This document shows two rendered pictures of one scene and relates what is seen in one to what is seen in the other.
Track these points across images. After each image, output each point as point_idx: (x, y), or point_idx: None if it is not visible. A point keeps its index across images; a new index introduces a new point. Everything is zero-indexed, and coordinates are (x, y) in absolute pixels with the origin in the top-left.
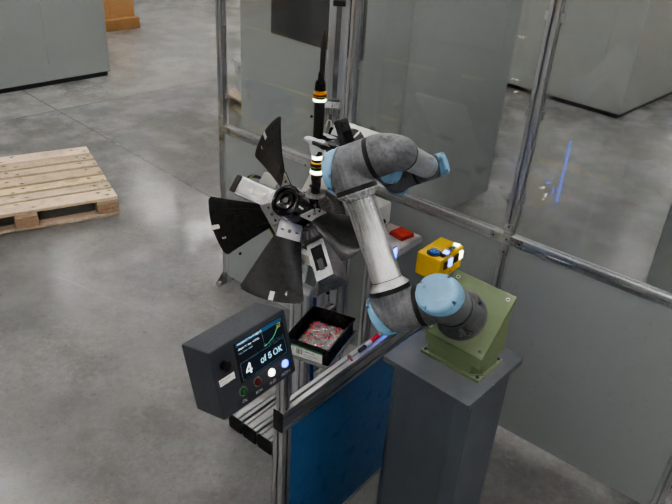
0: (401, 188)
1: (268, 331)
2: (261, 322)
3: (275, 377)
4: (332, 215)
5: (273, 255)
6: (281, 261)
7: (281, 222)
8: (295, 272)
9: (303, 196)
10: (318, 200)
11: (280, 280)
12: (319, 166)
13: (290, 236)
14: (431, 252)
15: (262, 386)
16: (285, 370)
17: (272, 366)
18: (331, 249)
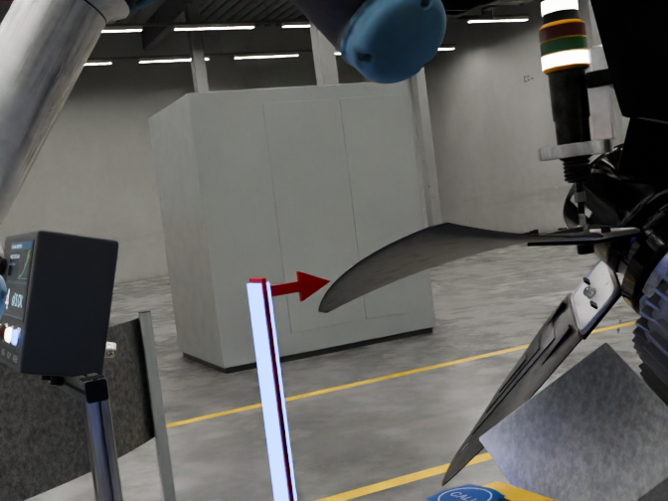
0: (316, 27)
1: (24, 254)
2: (27, 233)
3: (10, 351)
4: (555, 231)
5: (532, 343)
6: (523, 364)
7: (600, 263)
8: (508, 407)
9: (611, 174)
10: (572, 175)
11: (489, 411)
12: (540, 37)
13: (584, 309)
14: (444, 490)
15: (5, 348)
16: (15, 353)
17: (14, 326)
18: (612, 402)
